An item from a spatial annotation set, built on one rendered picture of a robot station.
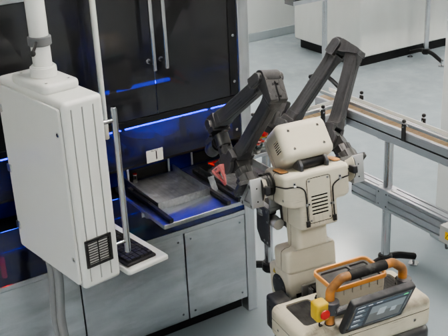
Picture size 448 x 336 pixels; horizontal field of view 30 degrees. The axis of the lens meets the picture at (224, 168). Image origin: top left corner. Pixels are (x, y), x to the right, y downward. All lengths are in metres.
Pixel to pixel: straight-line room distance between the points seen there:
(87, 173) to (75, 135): 0.16
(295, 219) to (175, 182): 0.92
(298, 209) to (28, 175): 1.05
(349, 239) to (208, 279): 1.24
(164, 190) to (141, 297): 0.59
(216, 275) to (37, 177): 1.36
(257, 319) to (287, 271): 1.24
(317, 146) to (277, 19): 6.78
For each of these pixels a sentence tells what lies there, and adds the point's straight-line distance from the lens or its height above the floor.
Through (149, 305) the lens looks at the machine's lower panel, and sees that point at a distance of 4.14.
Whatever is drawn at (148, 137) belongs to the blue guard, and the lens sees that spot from 3.78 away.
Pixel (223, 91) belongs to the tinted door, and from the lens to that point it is 3.94.
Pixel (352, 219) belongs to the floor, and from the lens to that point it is 5.44.
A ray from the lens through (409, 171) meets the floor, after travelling 6.16.
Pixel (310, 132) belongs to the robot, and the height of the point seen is 1.35.
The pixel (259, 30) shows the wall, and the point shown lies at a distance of 9.68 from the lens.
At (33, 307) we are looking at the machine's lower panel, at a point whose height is 0.46.
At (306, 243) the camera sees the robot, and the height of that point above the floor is 0.93.
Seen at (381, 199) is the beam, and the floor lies 0.49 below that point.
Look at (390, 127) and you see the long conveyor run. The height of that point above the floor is 0.93.
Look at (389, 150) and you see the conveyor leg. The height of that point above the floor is 0.77.
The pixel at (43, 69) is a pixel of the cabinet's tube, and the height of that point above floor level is 1.62.
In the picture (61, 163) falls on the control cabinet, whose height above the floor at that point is 1.32.
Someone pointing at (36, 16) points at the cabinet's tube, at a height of 1.81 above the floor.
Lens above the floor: 2.46
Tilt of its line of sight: 23 degrees down
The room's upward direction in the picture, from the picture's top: 3 degrees counter-clockwise
